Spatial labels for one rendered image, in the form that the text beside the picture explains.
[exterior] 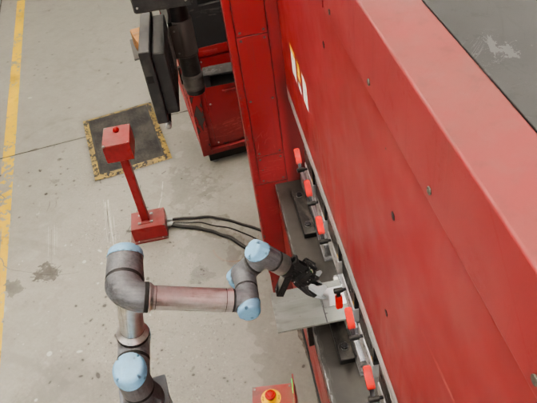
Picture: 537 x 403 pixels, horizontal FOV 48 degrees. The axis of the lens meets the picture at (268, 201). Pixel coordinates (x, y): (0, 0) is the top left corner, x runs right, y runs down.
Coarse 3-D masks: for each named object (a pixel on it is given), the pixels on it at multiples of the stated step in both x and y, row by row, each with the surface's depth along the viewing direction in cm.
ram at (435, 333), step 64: (320, 64) 158; (320, 128) 180; (384, 128) 105; (320, 192) 209; (384, 192) 114; (384, 256) 125; (448, 256) 83; (384, 320) 139; (448, 320) 89; (448, 384) 96; (512, 384) 69
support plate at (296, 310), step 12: (276, 300) 220; (288, 300) 220; (300, 300) 219; (312, 300) 218; (276, 312) 216; (288, 312) 216; (300, 312) 215; (312, 312) 214; (336, 312) 213; (276, 324) 212; (288, 324) 212; (300, 324) 211; (312, 324) 210; (324, 324) 211
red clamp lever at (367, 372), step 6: (366, 366) 160; (366, 372) 159; (366, 378) 160; (372, 378) 160; (366, 384) 160; (372, 384) 159; (372, 390) 159; (372, 396) 159; (378, 396) 159; (372, 402) 159
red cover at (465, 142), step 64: (320, 0) 130; (384, 0) 99; (384, 64) 90; (448, 64) 82; (448, 128) 71; (512, 128) 70; (448, 192) 73; (512, 192) 62; (512, 256) 58; (512, 320) 61
